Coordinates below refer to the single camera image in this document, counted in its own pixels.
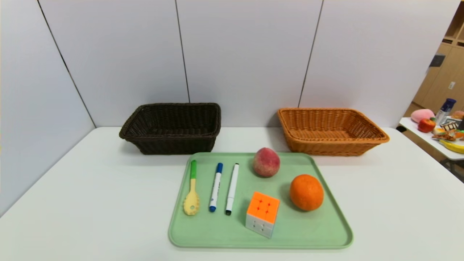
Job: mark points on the tan round bun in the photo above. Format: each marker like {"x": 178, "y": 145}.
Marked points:
{"x": 459, "y": 114}

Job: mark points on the dark grey wall box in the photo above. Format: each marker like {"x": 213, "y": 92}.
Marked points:
{"x": 437, "y": 60}

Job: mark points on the orange wicker basket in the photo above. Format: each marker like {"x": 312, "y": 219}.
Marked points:
{"x": 326, "y": 146}

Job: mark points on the white wall outlet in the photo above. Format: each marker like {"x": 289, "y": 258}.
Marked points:
{"x": 452, "y": 85}

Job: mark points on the white bottle with blue cap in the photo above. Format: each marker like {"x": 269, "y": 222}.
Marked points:
{"x": 445, "y": 110}

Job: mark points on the light green plastic tray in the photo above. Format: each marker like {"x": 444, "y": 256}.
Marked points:
{"x": 224, "y": 232}

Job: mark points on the yellow banana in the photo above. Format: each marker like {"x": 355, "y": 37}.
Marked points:
{"x": 455, "y": 146}

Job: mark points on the orange fruit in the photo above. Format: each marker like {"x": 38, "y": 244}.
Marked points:
{"x": 306, "y": 193}

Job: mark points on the red toy apple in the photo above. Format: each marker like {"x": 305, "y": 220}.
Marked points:
{"x": 426, "y": 125}

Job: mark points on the pink plush toy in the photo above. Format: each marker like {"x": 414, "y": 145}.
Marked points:
{"x": 422, "y": 115}

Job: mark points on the red peach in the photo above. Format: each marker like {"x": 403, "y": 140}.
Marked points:
{"x": 266, "y": 162}

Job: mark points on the light wooden cabinet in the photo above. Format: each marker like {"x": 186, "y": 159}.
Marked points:
{"x": 442, "y": 83}

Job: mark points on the black and white patterned box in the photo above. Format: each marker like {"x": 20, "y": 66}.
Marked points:
{"x": 450, "y": 126}

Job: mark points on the orange snack packet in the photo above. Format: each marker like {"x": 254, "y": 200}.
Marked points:
{"x": 449, "y": 135}

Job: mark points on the green and yellow pasta spoon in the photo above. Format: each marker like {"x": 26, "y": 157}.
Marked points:
{"x": 191, "y": 204}

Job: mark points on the orange and white puzzle cube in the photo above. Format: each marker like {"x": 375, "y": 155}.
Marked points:
{"x": 262, "y": 208}

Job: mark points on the white side table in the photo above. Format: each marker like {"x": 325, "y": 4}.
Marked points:
{"x": 426, "y": 137}

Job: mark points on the white marker with black cap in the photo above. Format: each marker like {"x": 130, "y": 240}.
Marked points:
{"x": 232, "y": 188}

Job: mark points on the dark brown wicker basket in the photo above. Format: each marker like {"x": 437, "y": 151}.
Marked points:
{"x": 174, "y": 145}

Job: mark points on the white marker with blue cap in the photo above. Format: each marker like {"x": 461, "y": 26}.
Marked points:
{"x": 216, "y": 186}

